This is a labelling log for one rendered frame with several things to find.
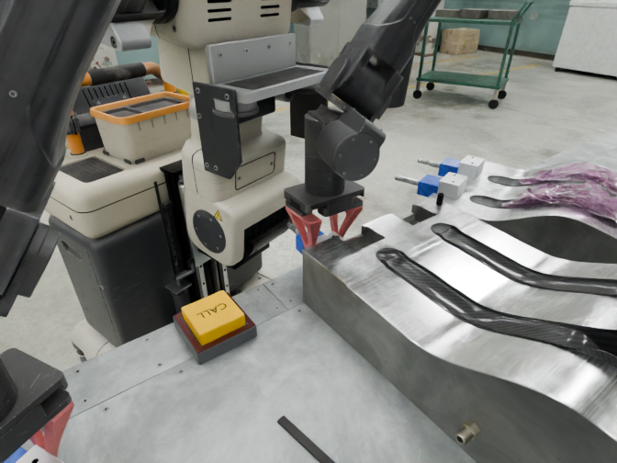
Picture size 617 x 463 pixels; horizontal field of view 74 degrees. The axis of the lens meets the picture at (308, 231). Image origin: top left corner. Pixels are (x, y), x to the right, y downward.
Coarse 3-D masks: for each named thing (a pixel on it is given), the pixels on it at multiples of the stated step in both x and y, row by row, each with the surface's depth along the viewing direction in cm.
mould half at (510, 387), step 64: (320, 256) 52; (448, 256) 53; (512, 256) 53; (384, 320) 44; (448, 320) 43; (576, 320) 38; (448, 384) 38; (512, 384) 32; (576, 384) 31; (512, 448) 34; (576, 448) 29
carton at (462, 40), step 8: (448, 32) 744; (456, 32) 730; (464, 32) 730; (472, 32) 743; (448, 40) 747; (456, 40) 735; (464, 40) 739; (472, 40) 751; (440, 48) 767; (448, 48) 752; (456, 48) 740; (464, 48) 747; (472, 48) 761
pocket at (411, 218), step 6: (414, 210) 64; (420, 210) 64; (426, 210) 63; (402, 216) 64; (408, 216) 64; (414, 216) 65; (420, 216) 64; (426, 216) 63; (432, 216) 62; (414, 222) 65
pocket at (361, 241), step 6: (366, 228) 59; (360, 234) 59; (366, 234) 59; (372, 234) 58; (378, 234) 57; (348, 240) 58; (354, 240) 58; (360, 240) 59; (366, 240) 59; (372, 240) 58; (378, 240) 57; (354, 246) 59; (360, 246) 59
